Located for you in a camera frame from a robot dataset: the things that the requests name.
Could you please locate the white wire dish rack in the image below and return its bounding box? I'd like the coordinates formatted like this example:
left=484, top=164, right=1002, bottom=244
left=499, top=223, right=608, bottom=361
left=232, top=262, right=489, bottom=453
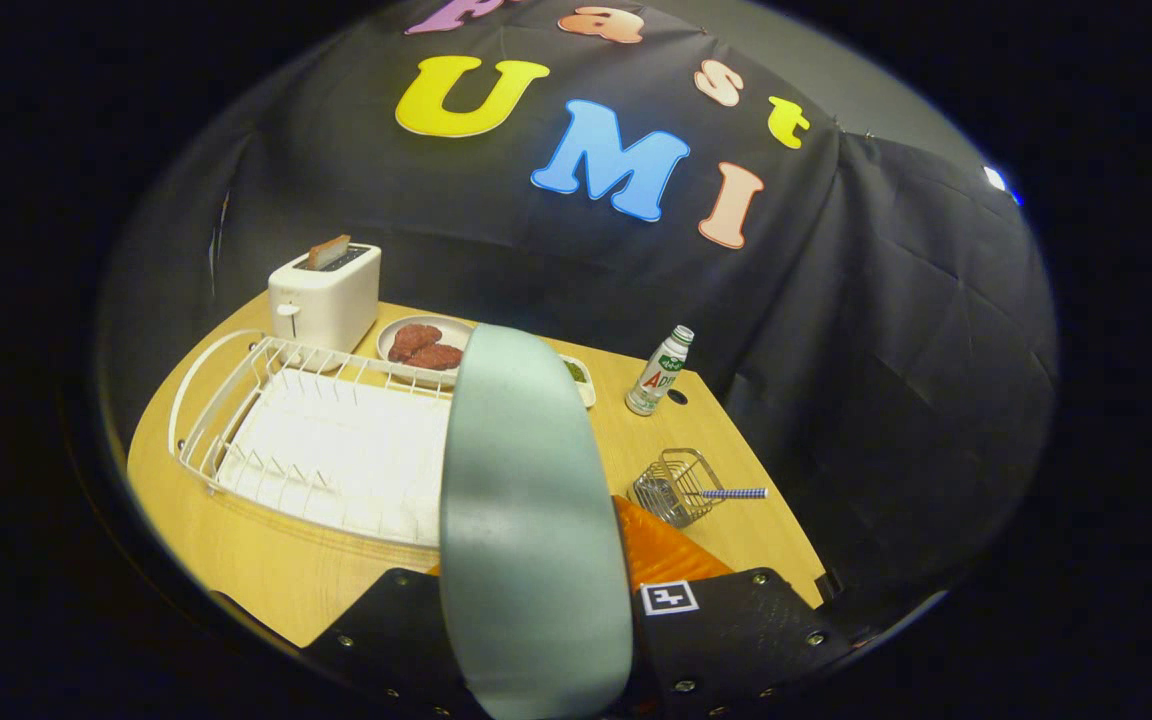
left=168, top=330, right=457, bottom=549

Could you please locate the white toaster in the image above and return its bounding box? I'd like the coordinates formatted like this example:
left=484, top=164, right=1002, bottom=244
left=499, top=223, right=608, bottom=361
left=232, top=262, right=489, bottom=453
left=268, top=243, right=383, bottom=353

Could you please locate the white divided bean dish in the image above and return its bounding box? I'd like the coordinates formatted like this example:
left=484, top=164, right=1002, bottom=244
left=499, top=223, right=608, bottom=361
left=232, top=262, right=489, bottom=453
left=558, top=355, right=597, bottom=409

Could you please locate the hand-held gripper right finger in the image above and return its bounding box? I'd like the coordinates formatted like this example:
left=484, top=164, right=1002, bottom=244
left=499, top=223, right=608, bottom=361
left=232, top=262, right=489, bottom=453
left=612, top=495, right=852, bottom=720

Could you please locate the white green drink bottle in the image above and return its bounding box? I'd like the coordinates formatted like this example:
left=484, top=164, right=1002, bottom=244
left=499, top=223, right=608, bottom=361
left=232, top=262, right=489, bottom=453
left=625, top=325, right=695, bottom=417

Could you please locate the pale green plate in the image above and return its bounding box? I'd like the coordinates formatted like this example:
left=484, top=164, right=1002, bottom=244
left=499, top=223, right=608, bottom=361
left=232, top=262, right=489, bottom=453
left=439, top=322, right=634, bottom=720

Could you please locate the beige round plate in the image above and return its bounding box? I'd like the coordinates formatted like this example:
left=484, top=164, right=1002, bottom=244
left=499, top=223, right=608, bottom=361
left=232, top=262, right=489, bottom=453
left=376, top=315, right=477, bottom=389

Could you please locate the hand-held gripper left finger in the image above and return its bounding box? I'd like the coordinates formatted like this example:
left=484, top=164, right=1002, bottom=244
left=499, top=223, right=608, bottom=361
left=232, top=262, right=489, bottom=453
left=301, top=565, right=487, bottom=720

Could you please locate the black backdrop cloth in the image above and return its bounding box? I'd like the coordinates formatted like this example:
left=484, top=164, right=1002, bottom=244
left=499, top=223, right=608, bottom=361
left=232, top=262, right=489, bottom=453
left=96, top=0, right=1057, bottom=601

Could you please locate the metal wire basket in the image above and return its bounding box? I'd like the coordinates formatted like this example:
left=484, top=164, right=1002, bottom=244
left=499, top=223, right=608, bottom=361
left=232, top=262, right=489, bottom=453
left=632, top=448, right=727, bottom=529

